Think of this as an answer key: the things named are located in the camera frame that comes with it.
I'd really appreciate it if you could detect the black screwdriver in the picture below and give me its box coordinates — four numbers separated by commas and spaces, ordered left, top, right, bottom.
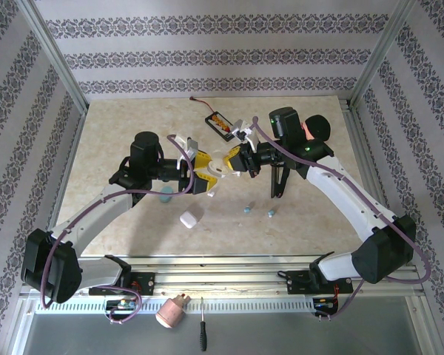
198, 297, 209, 352

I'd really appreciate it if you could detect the plush doll with black hat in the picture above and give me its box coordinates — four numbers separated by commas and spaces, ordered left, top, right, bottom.
302, 114, 332, 143

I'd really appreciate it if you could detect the white oval charging case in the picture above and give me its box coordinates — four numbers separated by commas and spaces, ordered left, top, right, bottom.
206, 149, 231, 178

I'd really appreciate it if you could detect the aluminium side rail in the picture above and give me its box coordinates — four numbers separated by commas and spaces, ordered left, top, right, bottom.
339, 96, 432, 297
40, 109, 89, 260

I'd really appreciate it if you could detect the aluminium frame post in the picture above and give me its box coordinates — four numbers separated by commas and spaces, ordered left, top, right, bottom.
349, 0, 418, 109
14, 0, 89, 114

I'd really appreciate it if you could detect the blue oval charging case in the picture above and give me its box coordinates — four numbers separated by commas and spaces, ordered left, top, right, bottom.
158, 186, 175, 205

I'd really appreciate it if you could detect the small circuit board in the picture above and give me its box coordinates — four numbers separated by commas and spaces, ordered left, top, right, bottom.
313, 297, 338, 311
104, 298, 138, 312

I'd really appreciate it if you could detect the pink cylinder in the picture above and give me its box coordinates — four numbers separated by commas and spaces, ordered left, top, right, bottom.
154, 293, 192, 329

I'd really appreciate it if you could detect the grey metal panel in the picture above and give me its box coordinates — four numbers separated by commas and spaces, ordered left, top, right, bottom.
13, 295, 443, 355

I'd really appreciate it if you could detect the white slotted cable duct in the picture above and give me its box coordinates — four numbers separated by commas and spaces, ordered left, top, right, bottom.
33, 297, 317, 315

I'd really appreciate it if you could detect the white square charging case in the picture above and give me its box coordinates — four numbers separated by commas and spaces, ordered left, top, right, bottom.
179, 210, 201, 231

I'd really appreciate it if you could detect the thin red wire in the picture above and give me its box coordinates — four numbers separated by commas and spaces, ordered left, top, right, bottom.
189, 95, 216, 115

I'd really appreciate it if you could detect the black battery board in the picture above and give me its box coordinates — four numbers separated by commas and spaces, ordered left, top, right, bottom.
204, 113, 241, 143

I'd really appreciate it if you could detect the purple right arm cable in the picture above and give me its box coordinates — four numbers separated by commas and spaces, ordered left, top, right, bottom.
252, 116, 432, 322

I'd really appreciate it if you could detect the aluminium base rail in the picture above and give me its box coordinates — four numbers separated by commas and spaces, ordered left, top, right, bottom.
79, 254, 421, 297

